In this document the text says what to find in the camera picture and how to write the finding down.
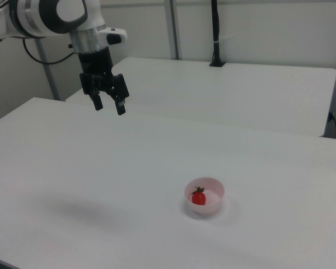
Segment wide grey metal frame post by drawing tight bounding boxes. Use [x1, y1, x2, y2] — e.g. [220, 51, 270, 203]
[164, 0, 183, 61]

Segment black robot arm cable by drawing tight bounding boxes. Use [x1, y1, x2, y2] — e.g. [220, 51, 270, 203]
[22, 38, 80, 66]

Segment black wall cable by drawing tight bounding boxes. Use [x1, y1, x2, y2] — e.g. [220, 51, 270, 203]
[328, 112, 336, 140]

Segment white adjacent table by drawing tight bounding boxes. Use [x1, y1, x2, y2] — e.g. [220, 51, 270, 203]
[64, 57, 336, 138]

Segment red strawberry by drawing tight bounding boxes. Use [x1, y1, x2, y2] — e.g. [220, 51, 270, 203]
[191, 185, 207, 206]

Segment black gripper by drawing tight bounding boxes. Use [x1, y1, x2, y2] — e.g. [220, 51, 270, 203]
[77, 47, 130, 116]

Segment thin grey metal frame post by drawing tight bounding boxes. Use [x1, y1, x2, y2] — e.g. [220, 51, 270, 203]
[38, 36, 60, 101]

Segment pink plastic bowl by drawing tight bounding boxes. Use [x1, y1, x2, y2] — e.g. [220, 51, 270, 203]
[184, 177, 226, 216]

